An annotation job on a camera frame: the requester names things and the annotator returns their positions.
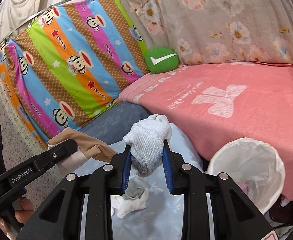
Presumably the beige sheer stocking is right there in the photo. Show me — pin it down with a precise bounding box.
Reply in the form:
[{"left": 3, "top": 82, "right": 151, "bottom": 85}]
[{"left": 48, "top": 127, "right": 117, "bottom": 177}]

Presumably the white knitted sock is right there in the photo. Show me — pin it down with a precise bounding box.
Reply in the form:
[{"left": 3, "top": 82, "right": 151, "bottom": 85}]
[{"left": 123, "top": 114, "right": 172, "bottom": 178}]

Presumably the white bag lined trash bin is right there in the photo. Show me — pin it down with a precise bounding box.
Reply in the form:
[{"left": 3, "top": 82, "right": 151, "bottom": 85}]
[{"left": 207, "top": 138, "right": 285, "bottom": 214}]

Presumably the person's left hand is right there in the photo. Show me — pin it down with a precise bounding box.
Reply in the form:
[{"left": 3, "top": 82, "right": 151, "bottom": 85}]
[{"left": 0, "top": 197, "right": 34, "bottom": 240}]

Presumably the grey speckled fabric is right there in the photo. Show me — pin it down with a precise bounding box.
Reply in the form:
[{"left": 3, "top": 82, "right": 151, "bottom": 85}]
[{"left": 0, "top": 78, "right": 62, "bottom": 207}]

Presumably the light blue palm-print pillow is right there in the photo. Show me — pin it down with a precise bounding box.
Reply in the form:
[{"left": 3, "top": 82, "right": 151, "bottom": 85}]
[{"left": 75, "top": 123, "right": 203, "bottom": 239}]

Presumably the colourful striped monkey sheet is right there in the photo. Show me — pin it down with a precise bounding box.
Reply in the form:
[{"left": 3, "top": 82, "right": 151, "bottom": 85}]
[{"left": 0, "top": 0, "right": 148, "bottom": 145}]

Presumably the pink blanket with white bow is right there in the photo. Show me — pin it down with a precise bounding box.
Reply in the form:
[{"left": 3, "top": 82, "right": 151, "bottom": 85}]
[{"left": 119, "top": 62, "right": 293, "bottom": 200}]

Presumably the white hanging shirt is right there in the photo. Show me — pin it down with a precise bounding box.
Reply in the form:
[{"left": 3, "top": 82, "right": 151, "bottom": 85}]
[{"left": 0, "top": 0, "right": 41, "bottom": 42}]

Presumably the green round check-mark cushion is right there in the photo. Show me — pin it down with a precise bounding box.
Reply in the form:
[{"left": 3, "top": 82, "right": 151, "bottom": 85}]
[{"left": 144, "top": 47, "right": 180, "bottom": 74}]

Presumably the grey floral sheet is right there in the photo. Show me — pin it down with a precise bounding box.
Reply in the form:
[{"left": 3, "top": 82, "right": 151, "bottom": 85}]
[{"left": 120, "top": 0, "right": 293, "bottom": 64}]

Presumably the metal clothes rail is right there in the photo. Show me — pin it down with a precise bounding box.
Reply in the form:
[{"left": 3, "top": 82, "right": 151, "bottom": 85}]
[{"left": 0, "top": 0, "right": 137, "bottom": 53}]

